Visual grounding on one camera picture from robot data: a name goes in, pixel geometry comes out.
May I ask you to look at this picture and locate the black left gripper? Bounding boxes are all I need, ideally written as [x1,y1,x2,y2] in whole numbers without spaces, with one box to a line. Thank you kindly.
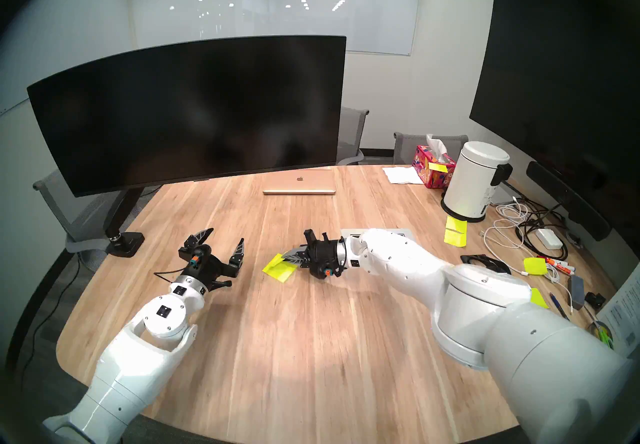
[181,227,245,293]

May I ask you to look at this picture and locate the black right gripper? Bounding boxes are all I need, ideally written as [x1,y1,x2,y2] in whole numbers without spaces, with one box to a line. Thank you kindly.
[282,229,347,280]

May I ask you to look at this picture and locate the black curved monitor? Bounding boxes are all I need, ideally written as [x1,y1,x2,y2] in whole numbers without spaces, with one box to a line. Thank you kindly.
[27,36,347,198]

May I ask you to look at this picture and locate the grey table power outlet panel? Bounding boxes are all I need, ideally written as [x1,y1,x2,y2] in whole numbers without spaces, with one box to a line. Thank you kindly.
[341,228,415,240]

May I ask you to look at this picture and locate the gold closed laptop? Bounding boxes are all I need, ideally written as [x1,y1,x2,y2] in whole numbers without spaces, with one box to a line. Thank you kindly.
[263,169,336,195]

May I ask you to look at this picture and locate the white paper napkin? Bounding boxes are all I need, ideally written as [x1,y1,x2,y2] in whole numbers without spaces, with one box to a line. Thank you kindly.
[383,166,426,185]

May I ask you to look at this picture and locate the grey mesh office chair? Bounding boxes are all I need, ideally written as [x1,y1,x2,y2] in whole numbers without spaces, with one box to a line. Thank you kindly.
[393,132,469,166]
[33,168,121,274]
[336,107,370,167]

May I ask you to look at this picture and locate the colourful tissue box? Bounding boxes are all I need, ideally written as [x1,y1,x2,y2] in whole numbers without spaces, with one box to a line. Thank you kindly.
[412,134,457,190]

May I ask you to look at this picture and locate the black laptop stand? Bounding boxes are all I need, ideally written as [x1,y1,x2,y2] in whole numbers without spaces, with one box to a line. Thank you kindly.
[460,254,511,274]

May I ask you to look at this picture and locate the white pedal trash can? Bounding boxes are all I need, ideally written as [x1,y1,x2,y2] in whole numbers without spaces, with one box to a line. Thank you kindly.
[441,141,513,223]

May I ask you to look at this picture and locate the white rectangular box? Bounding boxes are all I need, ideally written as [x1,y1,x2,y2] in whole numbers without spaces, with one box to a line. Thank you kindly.
[490,183,521,206]

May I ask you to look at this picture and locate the white power adapter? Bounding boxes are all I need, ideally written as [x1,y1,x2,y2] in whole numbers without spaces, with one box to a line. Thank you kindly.
[535,228,563,250]

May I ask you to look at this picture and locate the white orange marker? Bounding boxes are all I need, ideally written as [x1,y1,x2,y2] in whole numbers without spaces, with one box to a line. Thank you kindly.
[542,256,576,274]

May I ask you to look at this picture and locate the blue pen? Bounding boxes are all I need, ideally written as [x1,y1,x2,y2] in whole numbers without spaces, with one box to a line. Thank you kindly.
[548,292,569,321]

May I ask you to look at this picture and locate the black video sound bar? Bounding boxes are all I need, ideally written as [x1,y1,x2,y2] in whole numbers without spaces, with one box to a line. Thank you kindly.
[526,161,612,242]

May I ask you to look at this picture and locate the grey whiteboard eraser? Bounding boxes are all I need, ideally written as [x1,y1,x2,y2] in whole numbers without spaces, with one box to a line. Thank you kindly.
[567,275,586,310]

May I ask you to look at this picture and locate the clear tape roll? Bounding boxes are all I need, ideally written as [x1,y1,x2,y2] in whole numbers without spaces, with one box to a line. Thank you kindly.
[586,320,613,346]

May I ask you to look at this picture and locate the green scissors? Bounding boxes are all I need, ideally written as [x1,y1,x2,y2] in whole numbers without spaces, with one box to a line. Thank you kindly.
[592,318,616,351]

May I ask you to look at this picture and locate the white printed paper sheet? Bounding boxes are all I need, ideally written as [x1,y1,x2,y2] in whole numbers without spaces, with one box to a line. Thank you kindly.
[596,263,640,364]

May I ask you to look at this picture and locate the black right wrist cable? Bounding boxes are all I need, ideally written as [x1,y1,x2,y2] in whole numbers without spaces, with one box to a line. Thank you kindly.
[334,240,351,279]

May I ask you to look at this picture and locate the black floor cable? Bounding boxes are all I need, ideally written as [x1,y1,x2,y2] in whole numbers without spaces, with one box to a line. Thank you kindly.
[12,260,81,384]

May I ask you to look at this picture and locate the white charging cable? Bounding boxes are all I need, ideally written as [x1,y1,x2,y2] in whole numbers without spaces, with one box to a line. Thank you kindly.
[481,200,575,316]

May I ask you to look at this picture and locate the black power cable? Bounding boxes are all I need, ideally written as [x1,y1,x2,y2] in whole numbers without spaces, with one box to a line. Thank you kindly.
[515,195,571,261]

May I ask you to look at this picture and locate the glass wall whiteboard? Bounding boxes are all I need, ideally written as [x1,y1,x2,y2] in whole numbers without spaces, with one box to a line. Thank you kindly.
[127,0,423,56]

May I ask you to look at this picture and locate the black wall television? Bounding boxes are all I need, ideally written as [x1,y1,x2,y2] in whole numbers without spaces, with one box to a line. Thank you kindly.
[469,0,640,209]

